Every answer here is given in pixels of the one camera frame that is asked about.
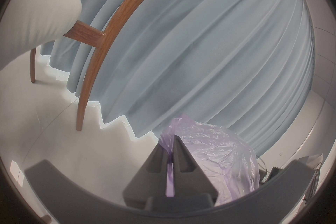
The white cushioned wooden chair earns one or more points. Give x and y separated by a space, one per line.
34 13

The purple plastic bag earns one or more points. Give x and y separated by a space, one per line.
223 154

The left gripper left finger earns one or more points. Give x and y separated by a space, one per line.
149 178

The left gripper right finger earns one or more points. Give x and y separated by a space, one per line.
191 178

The pale blue curtain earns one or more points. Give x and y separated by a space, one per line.
210 47

